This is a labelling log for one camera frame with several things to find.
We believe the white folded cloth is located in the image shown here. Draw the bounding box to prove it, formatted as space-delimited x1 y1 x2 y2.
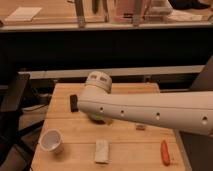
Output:
94 140 109 164

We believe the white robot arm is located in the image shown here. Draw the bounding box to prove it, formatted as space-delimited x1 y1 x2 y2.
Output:
77 71 213 136

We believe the black rectangular block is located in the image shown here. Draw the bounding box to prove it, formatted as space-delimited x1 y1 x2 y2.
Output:
70 94 78 112

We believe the grey metal rail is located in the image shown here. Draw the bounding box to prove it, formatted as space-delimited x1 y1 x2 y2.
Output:
20 65 204 79

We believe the white paper on floor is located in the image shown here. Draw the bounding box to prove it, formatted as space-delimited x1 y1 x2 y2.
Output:
5 7 41 22

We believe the green ceramic bowl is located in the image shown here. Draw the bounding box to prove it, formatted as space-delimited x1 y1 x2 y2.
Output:
88 115 105 124

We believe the white tube with label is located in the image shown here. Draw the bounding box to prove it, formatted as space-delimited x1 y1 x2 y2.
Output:
135 123 147 130

